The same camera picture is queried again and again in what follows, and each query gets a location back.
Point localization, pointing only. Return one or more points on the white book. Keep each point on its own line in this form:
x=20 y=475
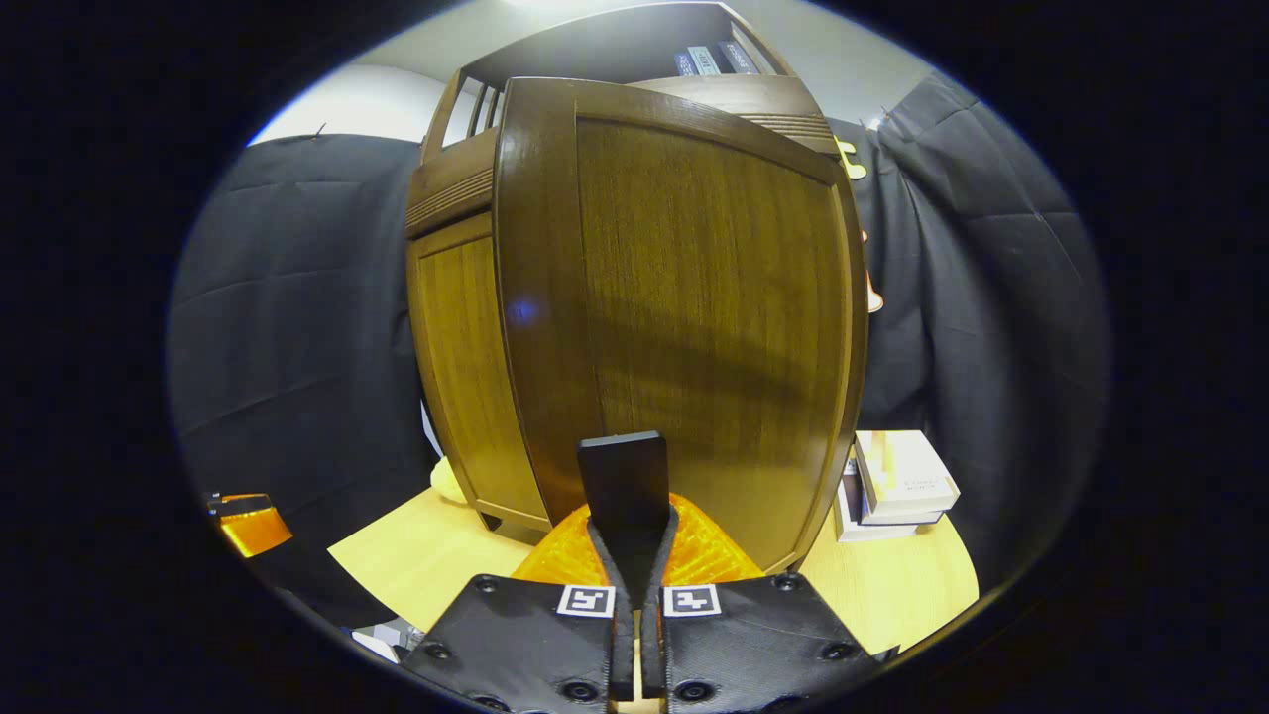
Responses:
x=907 y=471

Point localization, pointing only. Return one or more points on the black book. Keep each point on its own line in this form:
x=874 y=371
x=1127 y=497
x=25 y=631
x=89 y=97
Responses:
x=739 y=58

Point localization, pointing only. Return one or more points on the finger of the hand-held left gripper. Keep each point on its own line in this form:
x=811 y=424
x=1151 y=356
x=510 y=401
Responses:
x=253 y=531

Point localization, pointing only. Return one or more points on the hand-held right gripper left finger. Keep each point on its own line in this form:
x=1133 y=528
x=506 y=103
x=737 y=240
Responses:
x=620 y=615

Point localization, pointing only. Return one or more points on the dark blue book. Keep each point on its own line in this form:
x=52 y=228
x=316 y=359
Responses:
x=685 y=65

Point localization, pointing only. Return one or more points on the grey spine book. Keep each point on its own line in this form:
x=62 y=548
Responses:
x=705 y=60

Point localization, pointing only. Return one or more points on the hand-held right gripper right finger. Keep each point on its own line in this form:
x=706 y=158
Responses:
x=654 y=615

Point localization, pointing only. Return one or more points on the black backdrop cloth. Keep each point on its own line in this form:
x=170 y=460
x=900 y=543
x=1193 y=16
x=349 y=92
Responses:
x=297 y=297

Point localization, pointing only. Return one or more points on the brown wooden double-door shoe cabinet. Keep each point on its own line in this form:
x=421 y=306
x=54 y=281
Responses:
x=595 y=45

